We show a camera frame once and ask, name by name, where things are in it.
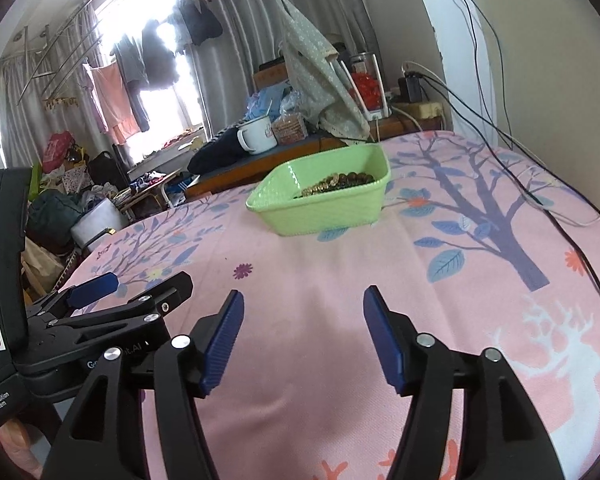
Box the person's left forearm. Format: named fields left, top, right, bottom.
left=0, top=419, right=46, bottom=480

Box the dark folded garment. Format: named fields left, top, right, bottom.
left=187, top=127, right=251, bottom=173

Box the pink tree print bedsheet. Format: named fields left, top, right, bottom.
left=60, top=130, right=600, bottom=480

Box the packet of biscuits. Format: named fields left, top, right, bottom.
left=271, top=112, right=308, bottom=146

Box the grey hanging garment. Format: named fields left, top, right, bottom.
left=112, top=35, right=151, bottom=133

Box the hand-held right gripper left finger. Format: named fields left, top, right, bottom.
left=42, top=289, right=246, bottom=480

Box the metal drying rack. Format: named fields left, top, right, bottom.
left=17, top=0, right=231, bottom=106

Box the black cable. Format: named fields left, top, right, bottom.
left=432, top=0, right=513, bottom=151
left=420, top=72, right=600, bottom=321

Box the dark hanging garment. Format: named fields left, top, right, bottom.
left=140, top=20, right=181, bottom=91

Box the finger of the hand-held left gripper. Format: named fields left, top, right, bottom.
left=25, top=271, right=120, bottom=321
left=45, top=271, right=195, bottom=333

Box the black power adapter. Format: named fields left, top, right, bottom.
left=397, top=72, right=426, bottom=103

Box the grey curtain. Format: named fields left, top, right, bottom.
left=180, top=0, right=381, bottom=128

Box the black bag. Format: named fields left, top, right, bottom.
left=87, top=150, right=128, bottom=191

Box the dark green bag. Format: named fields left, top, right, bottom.
left=27, top=190, right=83, bottom=248

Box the black hanging garment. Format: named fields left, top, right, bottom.
left=177, top=0, right=223, bottom=46

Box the brown paper bag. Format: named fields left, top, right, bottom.
left=22, top=237, right=66, bottom=296

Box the red bag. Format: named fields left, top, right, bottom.
left=42, top=131, right=76, bottom=173

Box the green plastic basket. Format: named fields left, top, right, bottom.
left=245, top=143, right=392, bottom=237

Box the blue plastic bag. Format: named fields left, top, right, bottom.
left=245, top=82, right=293, bottom=123

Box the beige dotted cloth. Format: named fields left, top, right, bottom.
left=277, top=0, right=371, bottom=141

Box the pink hanging garment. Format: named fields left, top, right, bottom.
left=82, top=60, right=141, bottom=146

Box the small wooden table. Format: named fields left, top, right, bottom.
left=115, top=167, right=191, bottom=211

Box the blender with red contents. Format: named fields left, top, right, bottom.
left=347, top=52, right=392, bottom=122

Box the wooden bench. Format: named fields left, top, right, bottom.
left=185, top=115, right=443, bottom=198

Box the white enamel mug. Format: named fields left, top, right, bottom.
left=236, top=115, right=276, bottom=155

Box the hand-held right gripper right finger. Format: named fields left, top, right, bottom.
left=362, top=285, right=566, bottom=480

